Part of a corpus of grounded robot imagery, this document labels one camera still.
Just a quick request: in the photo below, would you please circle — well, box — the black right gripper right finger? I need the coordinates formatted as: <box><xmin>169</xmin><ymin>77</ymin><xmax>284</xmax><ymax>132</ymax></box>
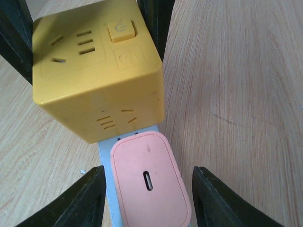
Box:
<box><xmin>192</xmin><ymin>166</ymin><xmax>281</xmax><ymax>227</ymax></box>

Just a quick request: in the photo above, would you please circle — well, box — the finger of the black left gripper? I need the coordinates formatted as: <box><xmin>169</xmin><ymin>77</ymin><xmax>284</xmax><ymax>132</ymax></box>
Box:
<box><xmin>137</xmin><ymin>0</ymin><xmax>175</xmax><ymax>60</ymax></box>
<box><xmin>0</xmin><ymin>0</ymin><xmax>33</xmax><ymax>84</ymax></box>

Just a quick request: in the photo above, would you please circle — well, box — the pink charger plug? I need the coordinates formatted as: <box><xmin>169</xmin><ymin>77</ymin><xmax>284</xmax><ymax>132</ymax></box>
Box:
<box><xmin>109</xmin><ymin>131</ymin><xmax>192</xmax><ymax>227</ymax></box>

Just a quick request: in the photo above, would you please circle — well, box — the light blue power strip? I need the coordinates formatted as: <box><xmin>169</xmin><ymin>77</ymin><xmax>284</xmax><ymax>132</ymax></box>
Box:
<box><xmin>98</xmin><ymin>124</ymin><xmax>192</xmax><ymax>227</ymax></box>

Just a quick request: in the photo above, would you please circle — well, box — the yellow cube socket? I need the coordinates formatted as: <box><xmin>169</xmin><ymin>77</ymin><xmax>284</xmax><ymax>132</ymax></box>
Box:
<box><xmin>33</xmin><ymin>0</ymin><xmax>164</xmax><ymax>143</ymax></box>

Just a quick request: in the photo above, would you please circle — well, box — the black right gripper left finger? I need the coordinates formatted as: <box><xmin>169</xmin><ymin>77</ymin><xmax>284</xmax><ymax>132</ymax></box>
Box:
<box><xmin>18</xmin><ymin>166</ymin><xmax>106</xmax><ymax>227</ymax></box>

